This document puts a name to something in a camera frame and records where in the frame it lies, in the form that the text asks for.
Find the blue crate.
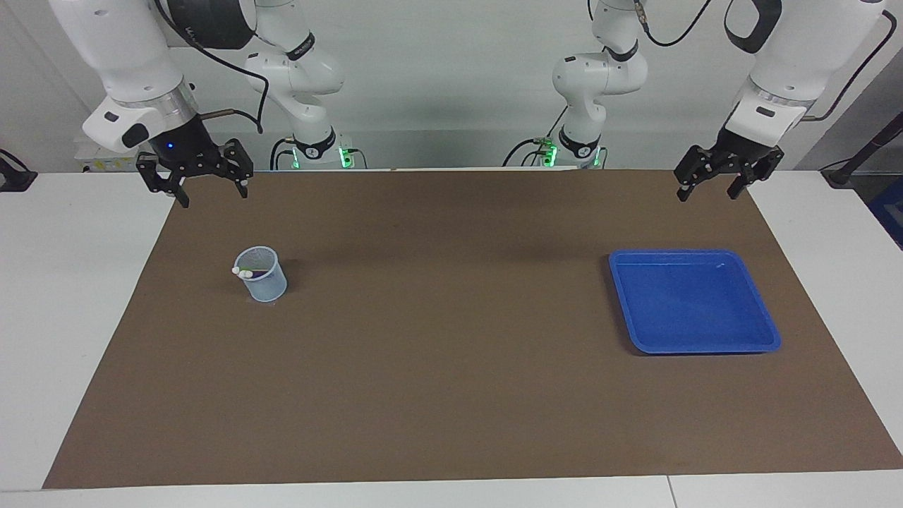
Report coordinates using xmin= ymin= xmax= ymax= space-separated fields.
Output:
xmin=868 ymin=176 xmax=903 ymax=251

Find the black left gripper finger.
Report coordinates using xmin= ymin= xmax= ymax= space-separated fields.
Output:
xmin=727 ymin=146 xmax=785 ymax=200
xmin=674 ymin=145 xmax=722 ymax=203

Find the light blue mesh pen cup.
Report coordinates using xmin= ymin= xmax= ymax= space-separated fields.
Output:
xmin=234 ymin=246 xmax=289 ymax=303

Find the blue plastic tray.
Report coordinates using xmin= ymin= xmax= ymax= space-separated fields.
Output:
xmin=608 ymin=248 xmax=782 ymax=356

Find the black right base cable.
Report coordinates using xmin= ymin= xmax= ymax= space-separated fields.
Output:
xmin=270 ymin=136 xmax=297 ymax=171

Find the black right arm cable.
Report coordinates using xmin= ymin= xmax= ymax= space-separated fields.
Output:
xmin=154 ymin=0 xmax=270 ymax=135

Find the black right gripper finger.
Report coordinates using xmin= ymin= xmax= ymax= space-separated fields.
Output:
xmin=136 ymin=151 xmax=192 ymax=209
xmin=212 ymin=138 xmax=255 ymax=200

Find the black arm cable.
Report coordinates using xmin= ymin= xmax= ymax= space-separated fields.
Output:
xmin=154 ymin=0 xmax=270 ymax=135
xmin=631 ymin=0 xmax=898 ymax=122

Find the black table clamp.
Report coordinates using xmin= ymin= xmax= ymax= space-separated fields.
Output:
xmin=0 ymin=150 xmax=37 ymax=193

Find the black base cable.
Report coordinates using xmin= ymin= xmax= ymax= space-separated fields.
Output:
xmin=502 ymin=106 xmax=569 ymax=168
xmin=270 ymin=136 xmax=297 ymax=171

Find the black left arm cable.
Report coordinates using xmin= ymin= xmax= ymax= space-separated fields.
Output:
xmin=631 ymin=0 xmax=898 ymax=122

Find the black left base cable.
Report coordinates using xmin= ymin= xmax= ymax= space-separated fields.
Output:
xmin=502 ymin=106 xmax=569 ymax=168

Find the white power box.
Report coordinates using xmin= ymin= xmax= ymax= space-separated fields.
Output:
xmin=73 ymin=138 xmax=145 ymax=174

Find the brown table mat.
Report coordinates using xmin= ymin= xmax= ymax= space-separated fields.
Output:
xmin=42 ymin=168 xmax=903 ymax=490

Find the black stand pole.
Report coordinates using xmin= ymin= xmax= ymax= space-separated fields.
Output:
xmin=822 ymin=111 xmax=903 ymax=188

